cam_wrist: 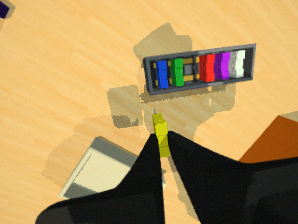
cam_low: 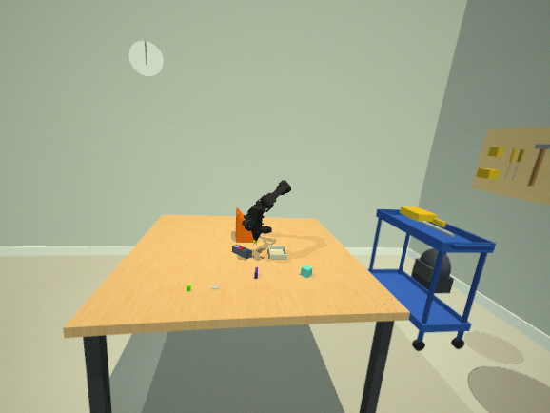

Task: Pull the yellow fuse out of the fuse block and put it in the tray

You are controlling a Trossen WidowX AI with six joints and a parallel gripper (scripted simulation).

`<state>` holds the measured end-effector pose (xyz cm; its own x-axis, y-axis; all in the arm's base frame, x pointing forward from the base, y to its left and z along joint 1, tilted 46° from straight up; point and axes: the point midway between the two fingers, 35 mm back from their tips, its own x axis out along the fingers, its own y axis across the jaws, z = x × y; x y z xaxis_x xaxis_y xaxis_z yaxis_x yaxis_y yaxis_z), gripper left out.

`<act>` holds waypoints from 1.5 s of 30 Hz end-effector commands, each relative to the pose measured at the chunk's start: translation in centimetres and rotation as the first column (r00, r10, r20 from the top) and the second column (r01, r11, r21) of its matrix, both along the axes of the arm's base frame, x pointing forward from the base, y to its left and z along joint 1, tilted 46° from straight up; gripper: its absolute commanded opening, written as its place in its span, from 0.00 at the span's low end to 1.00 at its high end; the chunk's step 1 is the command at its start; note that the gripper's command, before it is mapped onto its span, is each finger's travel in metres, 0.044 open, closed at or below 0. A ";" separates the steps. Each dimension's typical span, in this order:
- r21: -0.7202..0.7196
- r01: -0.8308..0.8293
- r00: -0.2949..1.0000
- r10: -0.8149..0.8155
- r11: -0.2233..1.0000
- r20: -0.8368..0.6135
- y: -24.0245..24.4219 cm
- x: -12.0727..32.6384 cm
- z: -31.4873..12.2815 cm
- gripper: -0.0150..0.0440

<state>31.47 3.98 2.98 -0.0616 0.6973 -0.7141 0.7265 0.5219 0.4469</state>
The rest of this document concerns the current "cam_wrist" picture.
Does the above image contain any pale grey shallow tray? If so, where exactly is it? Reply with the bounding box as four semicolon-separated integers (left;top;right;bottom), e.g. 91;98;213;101
58;137;137;200

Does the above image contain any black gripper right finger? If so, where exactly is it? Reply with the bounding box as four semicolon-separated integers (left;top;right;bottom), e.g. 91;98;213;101
167;131;298;224

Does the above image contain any green fuse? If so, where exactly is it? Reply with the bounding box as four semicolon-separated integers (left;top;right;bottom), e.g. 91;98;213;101
170;58;184;86

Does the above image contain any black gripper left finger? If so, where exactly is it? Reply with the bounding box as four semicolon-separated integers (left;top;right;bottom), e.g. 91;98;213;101
35;133;166;224

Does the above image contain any dark grey fuse block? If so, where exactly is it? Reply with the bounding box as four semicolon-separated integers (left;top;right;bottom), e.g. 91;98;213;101
143;43;257;96

